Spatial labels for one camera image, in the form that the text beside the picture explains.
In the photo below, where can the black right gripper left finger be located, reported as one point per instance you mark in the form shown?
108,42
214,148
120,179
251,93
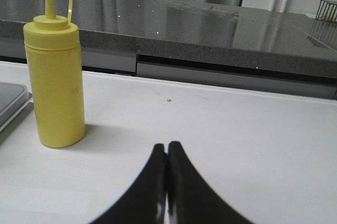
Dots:
145,199

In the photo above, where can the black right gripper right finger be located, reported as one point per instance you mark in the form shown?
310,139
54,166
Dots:
190,198

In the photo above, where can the yellow squeeze bottle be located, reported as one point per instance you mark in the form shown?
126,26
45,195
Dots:
53,52

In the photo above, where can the silver digital kitchen scale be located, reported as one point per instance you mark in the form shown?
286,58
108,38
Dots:
16,105

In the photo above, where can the metal wire rack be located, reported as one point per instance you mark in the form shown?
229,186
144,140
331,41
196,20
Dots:
326,11

